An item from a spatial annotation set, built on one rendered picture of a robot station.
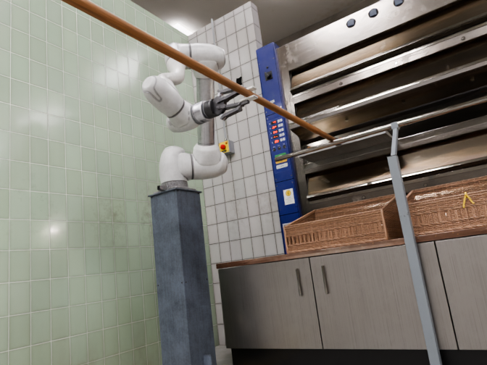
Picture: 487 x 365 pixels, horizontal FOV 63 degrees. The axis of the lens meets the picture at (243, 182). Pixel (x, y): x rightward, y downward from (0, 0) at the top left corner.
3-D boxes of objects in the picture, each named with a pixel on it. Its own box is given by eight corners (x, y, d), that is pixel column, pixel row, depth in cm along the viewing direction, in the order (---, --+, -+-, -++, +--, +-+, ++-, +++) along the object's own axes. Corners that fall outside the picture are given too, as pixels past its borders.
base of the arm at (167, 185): (146, 194, 221) (146, 185, 222) (175, 198, 239) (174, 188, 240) (170, 187, 211) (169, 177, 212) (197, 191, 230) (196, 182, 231)
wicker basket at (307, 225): (319, 251, 256) (313, 209, 262) (410, 239, 226) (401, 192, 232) (285, 254, 216) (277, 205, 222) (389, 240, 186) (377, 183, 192)
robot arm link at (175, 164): (159, 187, 234) (157, 152, 238) (190, 185, 238) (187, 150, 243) (160, 181, 218) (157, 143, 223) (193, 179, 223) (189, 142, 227)
